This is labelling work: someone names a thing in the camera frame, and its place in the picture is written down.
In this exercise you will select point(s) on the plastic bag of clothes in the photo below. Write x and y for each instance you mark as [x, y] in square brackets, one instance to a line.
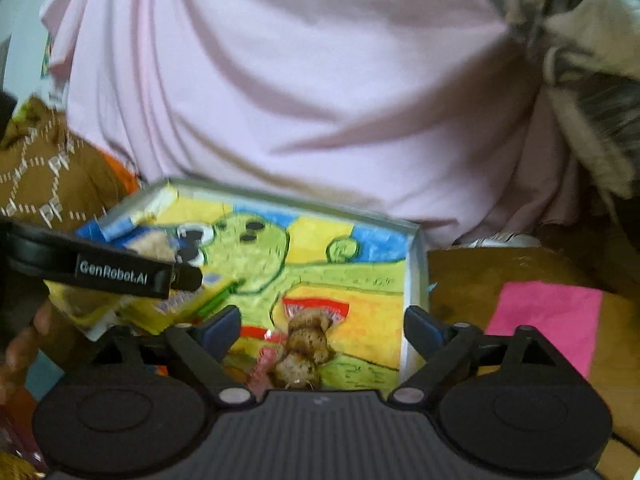
[575, 35]

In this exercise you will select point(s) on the colourful cartoon drawing paper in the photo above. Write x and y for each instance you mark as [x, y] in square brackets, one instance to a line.
[320, 260]

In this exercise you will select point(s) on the pink curtain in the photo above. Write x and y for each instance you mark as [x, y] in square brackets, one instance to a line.
[300, 85]

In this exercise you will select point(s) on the yellow snack packet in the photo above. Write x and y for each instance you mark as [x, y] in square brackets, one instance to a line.
[145, 312]

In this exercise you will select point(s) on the clear quail egg packet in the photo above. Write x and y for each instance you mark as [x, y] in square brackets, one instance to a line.
[305, 340]

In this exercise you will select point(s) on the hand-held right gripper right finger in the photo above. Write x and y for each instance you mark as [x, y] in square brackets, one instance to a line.
[422, 327]

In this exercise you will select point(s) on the grey cardboard tray box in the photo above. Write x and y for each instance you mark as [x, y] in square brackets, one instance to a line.
[412, 280]

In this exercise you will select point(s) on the person's left hand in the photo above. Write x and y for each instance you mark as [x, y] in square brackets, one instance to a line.
[22, 360]

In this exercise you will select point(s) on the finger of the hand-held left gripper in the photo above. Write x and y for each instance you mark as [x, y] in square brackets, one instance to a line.
[187, 278]

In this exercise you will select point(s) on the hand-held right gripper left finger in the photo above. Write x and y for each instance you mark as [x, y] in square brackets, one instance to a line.
[222, 322]

